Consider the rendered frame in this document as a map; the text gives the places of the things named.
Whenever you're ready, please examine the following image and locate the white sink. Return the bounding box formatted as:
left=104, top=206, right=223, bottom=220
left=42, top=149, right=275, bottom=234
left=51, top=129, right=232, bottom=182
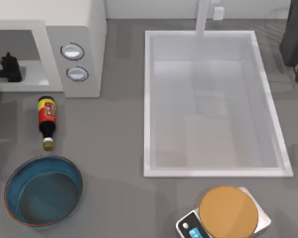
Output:
left=143, top=30, right=294, bottom=178

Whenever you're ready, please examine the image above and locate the round grey microwave knob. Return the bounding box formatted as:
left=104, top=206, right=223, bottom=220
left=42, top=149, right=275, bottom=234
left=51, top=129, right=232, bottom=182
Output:
left=60, top=43, right=85, bottom=61
left=66, top=66, right=89, bottom=82

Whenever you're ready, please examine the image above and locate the dark bottle with red label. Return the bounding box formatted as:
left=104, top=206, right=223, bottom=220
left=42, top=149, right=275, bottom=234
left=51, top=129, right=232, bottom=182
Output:
left=37, top=96, right=57, bottom=152

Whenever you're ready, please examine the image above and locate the silver kitchen scale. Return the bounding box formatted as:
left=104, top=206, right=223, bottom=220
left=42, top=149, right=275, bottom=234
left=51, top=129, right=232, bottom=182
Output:
left=175, top=186, right=273, bottom=238

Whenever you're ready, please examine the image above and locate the tall white tap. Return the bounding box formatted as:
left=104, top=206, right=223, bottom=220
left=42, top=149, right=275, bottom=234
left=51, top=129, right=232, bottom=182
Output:
left=194, top=0, right=210, bottom=38

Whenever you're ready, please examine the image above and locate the pale microwave oven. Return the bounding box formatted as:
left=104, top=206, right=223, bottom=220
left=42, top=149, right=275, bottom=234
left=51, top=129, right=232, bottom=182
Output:
left=0, top=0, right=107, bottom=99

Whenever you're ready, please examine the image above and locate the round blue basin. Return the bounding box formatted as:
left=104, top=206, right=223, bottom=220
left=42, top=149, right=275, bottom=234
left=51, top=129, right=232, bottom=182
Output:
left=4, top=155, right=83, bottom=228

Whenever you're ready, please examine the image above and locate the round wooden disc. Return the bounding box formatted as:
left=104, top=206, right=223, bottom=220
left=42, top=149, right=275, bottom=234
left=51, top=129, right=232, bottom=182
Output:
left=198, top=185, right=260, bottom=238

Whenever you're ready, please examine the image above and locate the small white tap lever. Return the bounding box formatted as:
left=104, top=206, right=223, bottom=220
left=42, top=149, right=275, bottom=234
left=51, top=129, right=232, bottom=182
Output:
left=213, top=6, right=225, bottom=21

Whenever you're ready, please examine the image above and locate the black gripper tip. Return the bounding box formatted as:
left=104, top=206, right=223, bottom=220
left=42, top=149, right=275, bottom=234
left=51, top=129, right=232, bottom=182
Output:
left=0, top=52, right=23, bottom=83

